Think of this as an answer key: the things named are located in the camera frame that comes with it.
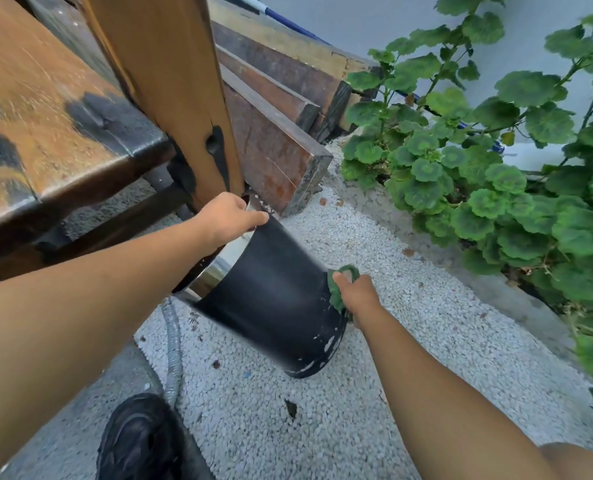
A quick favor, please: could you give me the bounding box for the person's right hand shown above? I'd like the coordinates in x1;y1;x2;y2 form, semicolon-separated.
332;271;383;329

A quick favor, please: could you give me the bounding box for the person's left hand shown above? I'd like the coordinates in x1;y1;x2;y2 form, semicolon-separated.
195;192;270;250

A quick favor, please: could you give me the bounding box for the green scrubbing cloth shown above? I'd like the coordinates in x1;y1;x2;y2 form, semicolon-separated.
326;265;361;313

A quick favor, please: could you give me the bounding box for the black metal bucket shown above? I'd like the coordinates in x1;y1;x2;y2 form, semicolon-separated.
173;211;349;379

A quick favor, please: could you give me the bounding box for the person's right forearm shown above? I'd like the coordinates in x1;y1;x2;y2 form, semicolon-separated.
352;306;547;480

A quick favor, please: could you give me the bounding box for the person's left forearm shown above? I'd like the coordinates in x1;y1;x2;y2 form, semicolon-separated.
0;219;222;480

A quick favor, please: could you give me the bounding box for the dark wooden beam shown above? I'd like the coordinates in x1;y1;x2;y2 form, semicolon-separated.
216;45;322;134
219;63;333;217
211;21;353;143

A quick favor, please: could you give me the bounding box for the light wooden beam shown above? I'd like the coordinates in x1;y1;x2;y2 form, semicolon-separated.
207;0;383;133

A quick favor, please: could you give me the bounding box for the green geranium plant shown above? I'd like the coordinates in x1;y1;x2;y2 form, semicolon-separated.
340;0;593;423

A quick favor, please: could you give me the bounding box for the wooden bench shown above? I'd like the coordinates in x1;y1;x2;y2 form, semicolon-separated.
0;0;247;281

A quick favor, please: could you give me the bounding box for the blue and white pole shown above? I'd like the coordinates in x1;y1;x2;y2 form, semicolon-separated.
227;0;506;154

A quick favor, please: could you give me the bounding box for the person's black shoe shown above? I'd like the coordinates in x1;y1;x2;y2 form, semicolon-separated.
96;393;187;480

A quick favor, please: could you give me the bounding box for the person's knee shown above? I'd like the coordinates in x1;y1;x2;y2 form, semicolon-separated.
539;441;593;480

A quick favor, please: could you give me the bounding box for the grey garden hose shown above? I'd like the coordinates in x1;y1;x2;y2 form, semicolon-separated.
160;296;184;408

